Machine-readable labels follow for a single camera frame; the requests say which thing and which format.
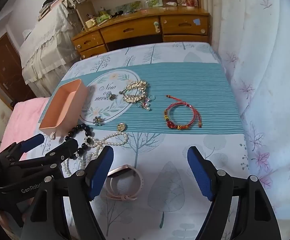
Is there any white lace cover cloth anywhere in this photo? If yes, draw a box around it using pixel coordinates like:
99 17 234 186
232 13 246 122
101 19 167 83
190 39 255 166
19 4 82 98

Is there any white pearl necklace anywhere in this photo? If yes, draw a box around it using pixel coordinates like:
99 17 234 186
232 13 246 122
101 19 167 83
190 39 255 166
62 122 129 178

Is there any pink box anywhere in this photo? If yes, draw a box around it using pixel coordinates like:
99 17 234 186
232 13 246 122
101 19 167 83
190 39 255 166
38 79 89 139

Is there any brown wooden door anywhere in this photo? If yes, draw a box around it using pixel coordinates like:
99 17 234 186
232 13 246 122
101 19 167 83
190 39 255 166
0 32 36 111

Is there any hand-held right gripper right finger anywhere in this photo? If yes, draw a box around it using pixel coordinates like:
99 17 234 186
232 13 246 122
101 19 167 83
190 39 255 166
187 146 283 240

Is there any wooden desk hutch shelf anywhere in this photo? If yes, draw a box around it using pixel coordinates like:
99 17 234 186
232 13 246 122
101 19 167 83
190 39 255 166
65 0 203 32

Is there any pink blanket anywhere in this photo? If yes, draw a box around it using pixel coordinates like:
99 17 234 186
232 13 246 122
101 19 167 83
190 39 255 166
0 96 52 161

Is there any wide wooden desk drawer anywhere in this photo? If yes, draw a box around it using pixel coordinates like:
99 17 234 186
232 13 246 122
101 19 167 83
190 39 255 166
100 20 162 43

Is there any red beaded string bracelet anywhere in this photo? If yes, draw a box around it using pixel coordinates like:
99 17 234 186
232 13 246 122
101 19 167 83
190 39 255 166
164 94 203 131

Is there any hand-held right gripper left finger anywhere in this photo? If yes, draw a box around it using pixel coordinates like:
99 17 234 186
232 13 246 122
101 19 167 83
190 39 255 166
20 145 114 240

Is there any wooden drawer with blue sticker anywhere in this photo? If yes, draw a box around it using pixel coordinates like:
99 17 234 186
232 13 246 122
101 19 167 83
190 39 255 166
159 15 209 35

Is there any wooden desk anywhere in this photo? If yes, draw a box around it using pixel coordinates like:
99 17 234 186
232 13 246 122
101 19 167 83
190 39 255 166
71 8 210 61

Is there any gold hair comb with dangles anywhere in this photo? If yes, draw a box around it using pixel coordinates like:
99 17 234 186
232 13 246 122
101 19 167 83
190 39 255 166
119 91 157 112

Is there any pink watch band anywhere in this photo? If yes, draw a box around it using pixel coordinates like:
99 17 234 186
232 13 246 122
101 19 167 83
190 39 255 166
105 164 145 202

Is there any stack of books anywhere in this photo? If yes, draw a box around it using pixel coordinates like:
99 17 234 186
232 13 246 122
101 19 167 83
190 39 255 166
37 0 64 21

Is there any shallow wooden desk drawer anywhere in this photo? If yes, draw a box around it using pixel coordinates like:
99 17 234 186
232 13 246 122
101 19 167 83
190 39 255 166
163 33 209 43

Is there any black bead bracelet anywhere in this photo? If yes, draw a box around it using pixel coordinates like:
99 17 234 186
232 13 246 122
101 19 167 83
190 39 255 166
68 124 93 159

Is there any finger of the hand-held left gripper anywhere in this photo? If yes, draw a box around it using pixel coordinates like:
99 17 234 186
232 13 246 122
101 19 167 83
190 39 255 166
9 138 79 174
0 133 45 166

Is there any small wooden desk drawer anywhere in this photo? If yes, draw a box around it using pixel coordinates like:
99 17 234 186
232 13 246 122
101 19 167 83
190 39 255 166
72 31 105 51
80 44 108 60

